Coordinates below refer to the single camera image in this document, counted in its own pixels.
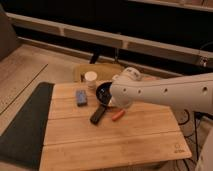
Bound wooden folding table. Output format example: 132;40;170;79
39;83;191;171

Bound black cables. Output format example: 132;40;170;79
176;109;204;168

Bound white cup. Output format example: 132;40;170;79
84;71;97;90

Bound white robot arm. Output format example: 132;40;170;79
110;67;213;117

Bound dark floor mat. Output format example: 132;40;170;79
0;82;54;169

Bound black frying pan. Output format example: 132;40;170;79
90;82;111;125

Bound blue sponge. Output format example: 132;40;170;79
76;90;87;106

